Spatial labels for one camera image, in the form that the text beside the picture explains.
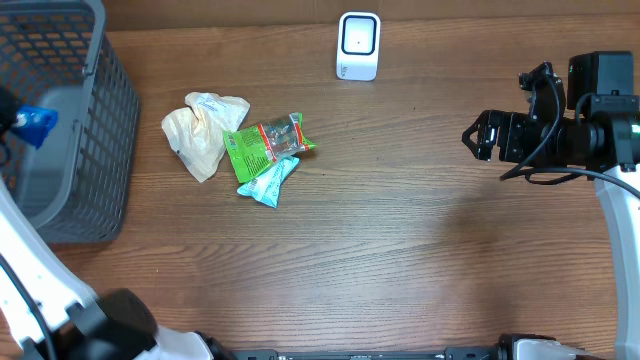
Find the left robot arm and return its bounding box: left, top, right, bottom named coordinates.
left=1, top=135, right=233, bottom=360

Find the green candy bag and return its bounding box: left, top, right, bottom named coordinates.
left=223, top=112, right=316, bottom=184

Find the teal snack packet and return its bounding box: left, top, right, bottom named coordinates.
left=237, top=156, right=300, bottom=208

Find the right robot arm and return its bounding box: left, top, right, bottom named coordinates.
left=461, top=51, right=639, bottom=359

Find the white barcode scanner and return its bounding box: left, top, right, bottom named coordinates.
left=336, top=11, right=381, bottom=82

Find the blue oreo packet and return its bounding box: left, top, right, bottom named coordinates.
left=10, top=106, right=58, bottom=149

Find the grey plastic shopping basket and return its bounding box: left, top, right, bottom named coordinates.
left=1, top=1, right=140, bottom=243

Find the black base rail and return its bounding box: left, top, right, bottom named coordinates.
left=141, top=347, right=587, bottom=360

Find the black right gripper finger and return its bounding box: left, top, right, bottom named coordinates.
left=462, top=130, right=493, bottom=161
left=462, top=110, right=495, bottom=138

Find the beige snack bag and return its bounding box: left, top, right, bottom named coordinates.
left=161, top=92, right=250, bottom=183

